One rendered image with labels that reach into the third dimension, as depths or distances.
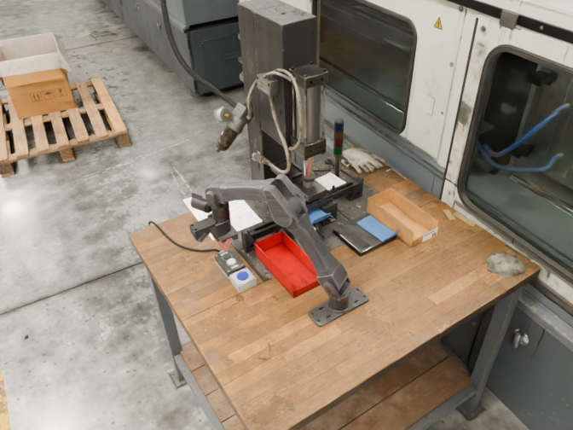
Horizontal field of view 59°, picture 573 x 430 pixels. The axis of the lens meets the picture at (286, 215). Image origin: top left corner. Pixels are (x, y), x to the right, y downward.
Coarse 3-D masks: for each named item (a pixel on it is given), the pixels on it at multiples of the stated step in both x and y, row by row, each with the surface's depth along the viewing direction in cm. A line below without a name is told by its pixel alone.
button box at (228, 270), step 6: (150, 222) 199; (180, 246) 184; (222, 252) 179; (228, 252) 178; (216, 258) 176; (222, 258) 176; (234, 258) 176; (222, 264) 173; (228, 264) 173; (234, 264) 173; (240, 264) 173; (228, 270) 171; (234, 270) 171; (228, 276) 172
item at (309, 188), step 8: (280, 160) 196; (304, 160) 175; (312, 160) 175; (272, 168) 194; (280, 168) 194; (296, 168) 193; (304, 168) 177; (312, 168) 177; (288, 176) 190; (296, 176) 188; (304, 176) 179; (312, 176) 179; (296, 184) 183; (304, 184) 181; (312, 184) 182; (320, 184) 183; (304, 192) 179; (312, 192) 179; (320, 192) 179; (328, 192) 186; (312, 200) 180; (320, 200) 183; (328, 200) 186; (312, 208) 183
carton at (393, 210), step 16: (384, 192) 197; (368, 208) 196; (384, 208) 199; (400, 208) 198; (416, 208) 190; (384, 224) 191; (400, 224) 182; (416, 224) 191; (432, 224) 185; (416, 240) 181
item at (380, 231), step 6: (360, 222) 190; (366, 222) 190; (372, 222) 190; (378, 222) 190; (366, 228) 187; (372, 228) 187; (378, 228) 187; (384, 228) 187; (372, 234) 185; (378, 234) 184; (384, 234) 184; (390, 234) 184; (396, 234) 184; (384, 240) 180
